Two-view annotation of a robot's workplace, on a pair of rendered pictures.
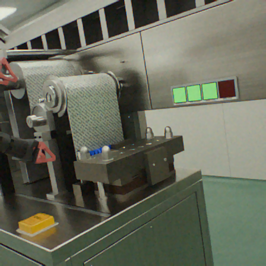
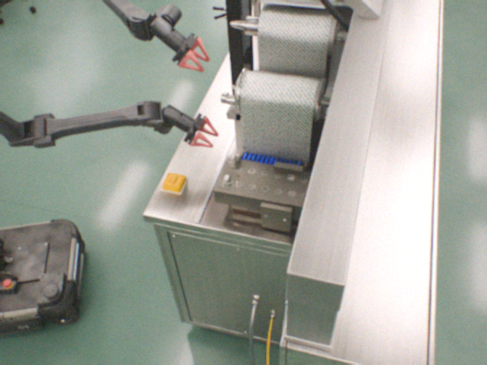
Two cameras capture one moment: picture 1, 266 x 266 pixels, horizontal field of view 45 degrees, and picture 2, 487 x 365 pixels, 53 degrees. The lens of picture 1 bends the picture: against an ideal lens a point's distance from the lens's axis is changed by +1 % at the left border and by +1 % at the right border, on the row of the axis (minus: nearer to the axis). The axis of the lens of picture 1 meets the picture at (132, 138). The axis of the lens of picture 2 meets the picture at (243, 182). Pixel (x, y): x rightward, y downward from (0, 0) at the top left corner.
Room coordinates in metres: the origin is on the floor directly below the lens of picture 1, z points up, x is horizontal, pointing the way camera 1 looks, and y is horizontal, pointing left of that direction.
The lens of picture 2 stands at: (0.53, -0.92, 2.24)
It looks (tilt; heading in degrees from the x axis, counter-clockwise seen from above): 48 degrees down; 64
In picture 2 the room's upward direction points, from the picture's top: 4 degrees counter-clockwise
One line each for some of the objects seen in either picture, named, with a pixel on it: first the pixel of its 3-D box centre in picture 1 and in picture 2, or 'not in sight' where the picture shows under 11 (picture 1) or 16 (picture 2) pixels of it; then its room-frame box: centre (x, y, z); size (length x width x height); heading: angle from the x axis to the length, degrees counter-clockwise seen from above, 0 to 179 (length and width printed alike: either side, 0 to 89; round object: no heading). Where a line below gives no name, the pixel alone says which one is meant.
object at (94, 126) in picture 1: (98, 128); (275, 139); (1.16, 0.12, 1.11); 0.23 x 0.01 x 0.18; 136
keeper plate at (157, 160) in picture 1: (157, 165); (276, 217); (1.05, -0.07, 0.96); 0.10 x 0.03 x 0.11; 136
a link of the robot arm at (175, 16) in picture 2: not in sight; (157, 21); (0.95, 0.50, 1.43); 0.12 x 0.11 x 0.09; 132
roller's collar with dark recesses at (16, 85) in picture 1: (8, 82); (254, 26); (1.28, 0.44, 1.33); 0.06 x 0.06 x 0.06; 46
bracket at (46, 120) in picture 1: (48, 154); (237, 127); (1.11, 0.30, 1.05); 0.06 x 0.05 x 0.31; 136
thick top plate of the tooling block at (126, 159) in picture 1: (133, 155); (277, 189); (1.11, 0.01, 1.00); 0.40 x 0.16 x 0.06; 136
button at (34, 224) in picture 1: (36, 222); (174, 182); (0.84, 0.30, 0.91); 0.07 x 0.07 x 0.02; 46
